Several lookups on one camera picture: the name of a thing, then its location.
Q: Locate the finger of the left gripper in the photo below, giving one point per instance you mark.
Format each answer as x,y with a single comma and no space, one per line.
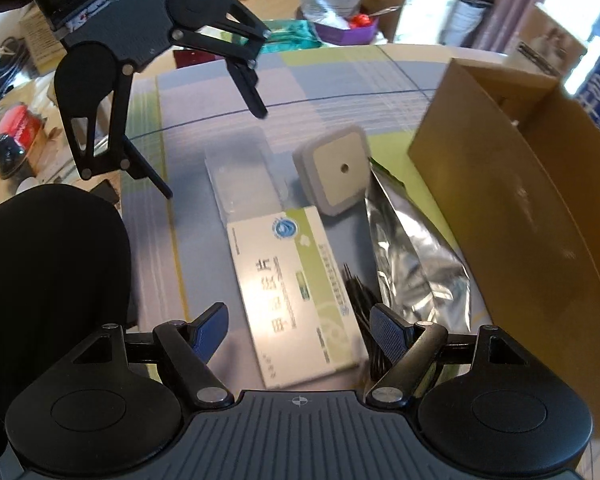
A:
224,28
88,74

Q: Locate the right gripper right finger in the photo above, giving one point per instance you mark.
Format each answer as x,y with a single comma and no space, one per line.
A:
412,350

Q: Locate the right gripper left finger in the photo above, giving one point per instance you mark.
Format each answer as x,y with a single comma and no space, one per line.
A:
183,351

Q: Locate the white green medicine box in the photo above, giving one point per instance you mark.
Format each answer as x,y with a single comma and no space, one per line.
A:
298,311

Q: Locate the silver foil bag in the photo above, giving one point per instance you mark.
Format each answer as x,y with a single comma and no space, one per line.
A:
420,276

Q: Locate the red black can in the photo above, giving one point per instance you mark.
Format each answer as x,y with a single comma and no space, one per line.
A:
19,129

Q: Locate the checked tablecloth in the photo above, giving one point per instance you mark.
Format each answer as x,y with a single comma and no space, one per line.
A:
181,255

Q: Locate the purple bowl with items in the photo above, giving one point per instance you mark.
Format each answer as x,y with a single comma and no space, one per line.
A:
356,31

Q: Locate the clear plastic case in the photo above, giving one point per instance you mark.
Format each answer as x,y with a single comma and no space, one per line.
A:
244,181

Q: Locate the white square night light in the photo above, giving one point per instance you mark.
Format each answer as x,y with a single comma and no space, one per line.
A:
334,169

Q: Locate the brown cardboard box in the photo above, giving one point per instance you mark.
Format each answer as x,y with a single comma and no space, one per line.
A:
513,164

